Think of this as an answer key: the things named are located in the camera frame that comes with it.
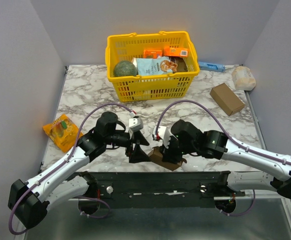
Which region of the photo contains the brown cardboard box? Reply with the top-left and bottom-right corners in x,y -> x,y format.
148,146 -> 187,171
210,83 -> 245,116

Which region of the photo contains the orange snack box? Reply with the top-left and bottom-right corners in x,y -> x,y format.
143,49 -> 163,59
163,46 -> 189,57

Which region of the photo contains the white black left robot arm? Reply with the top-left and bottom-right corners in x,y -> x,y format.
8,111 -> 150,235

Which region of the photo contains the beige wrapped bread bag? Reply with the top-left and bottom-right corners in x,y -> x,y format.
232,66 -> 256,91

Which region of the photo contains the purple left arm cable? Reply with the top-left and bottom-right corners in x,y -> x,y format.
8,102 -> 138,235

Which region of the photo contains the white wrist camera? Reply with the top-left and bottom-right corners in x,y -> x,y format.
128,116 -> 144,134
152,126 -> 172,148

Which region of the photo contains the dark brown snack packet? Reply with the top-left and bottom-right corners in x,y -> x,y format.
170,56 -> 188,73

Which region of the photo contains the orange snack box left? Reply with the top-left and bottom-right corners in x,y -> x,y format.
143,49 -> 163,59

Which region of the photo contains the yellow plastic shopping basket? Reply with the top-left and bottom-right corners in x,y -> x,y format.
105,31 -> 200,102

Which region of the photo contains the blue tissue packet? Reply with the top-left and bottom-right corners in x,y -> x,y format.
198,61 -> 225,73

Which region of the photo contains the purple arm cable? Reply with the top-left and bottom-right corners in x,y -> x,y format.
8,102 -> 138,235
157,99 -> 291,168

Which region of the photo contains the green round melon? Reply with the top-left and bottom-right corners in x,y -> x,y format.
113,60 -> 138,77

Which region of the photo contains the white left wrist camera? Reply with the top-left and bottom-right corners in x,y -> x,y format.
128,116 -> 144,134

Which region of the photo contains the orange gummy candy bag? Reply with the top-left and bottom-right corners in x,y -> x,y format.
42,114 -> 79,153

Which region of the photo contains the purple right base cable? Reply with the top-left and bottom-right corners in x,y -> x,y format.
219,189 -> 257,217

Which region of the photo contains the light blue snack bag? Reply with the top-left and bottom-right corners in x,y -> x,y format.
136,56 -> 177,76

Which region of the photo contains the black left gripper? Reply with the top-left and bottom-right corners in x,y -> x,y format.
105,128 -> 152,164

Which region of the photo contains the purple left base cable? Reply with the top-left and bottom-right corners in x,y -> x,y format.
76,196 -> 111,220

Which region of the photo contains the orange snack box right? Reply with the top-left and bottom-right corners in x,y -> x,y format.
163,46 -> 189,57

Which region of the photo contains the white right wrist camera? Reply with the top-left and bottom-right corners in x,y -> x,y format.
152,126 -> 172,148

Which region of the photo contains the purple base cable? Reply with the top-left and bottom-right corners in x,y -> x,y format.
219,189 -> 257,217
76,196 -> 111,220

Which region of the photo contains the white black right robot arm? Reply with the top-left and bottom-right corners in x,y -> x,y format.
152,120 -> 291,199

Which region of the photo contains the folded brown cardboard box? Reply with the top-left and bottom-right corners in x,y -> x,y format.
210,83 -> 245,116

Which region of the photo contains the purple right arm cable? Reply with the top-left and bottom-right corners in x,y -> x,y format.
157,99 -> 291,168

